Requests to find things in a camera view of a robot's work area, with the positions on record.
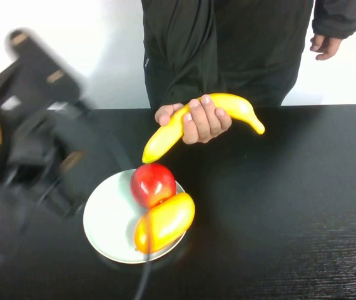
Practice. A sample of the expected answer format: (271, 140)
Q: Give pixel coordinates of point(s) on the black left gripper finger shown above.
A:
(44, 68)
(74, 162)

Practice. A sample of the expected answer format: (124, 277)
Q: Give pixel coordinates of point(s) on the red apple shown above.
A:
(151, 184)

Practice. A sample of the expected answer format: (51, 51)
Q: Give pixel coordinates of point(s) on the person right hand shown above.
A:
(204, 125)

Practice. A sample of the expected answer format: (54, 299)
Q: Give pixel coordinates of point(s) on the orange yellow mango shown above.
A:
(168, 223)

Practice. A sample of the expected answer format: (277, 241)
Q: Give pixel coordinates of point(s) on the person left hand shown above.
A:
(324, 47)

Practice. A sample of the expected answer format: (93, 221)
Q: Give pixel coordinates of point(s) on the person left forearm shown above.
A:
(337, 17)

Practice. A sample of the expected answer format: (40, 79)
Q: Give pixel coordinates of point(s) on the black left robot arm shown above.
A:
(5, 215)

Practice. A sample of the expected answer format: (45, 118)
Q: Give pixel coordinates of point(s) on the person right forearm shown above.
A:
(193, 53)

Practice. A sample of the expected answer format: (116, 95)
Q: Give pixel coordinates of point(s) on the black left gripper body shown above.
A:
(30, 131)

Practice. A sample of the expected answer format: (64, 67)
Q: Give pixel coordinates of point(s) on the pale grey round plate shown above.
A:
(109, 215)

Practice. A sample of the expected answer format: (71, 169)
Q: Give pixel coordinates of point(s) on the yellow plastic banana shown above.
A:
(165, 137)

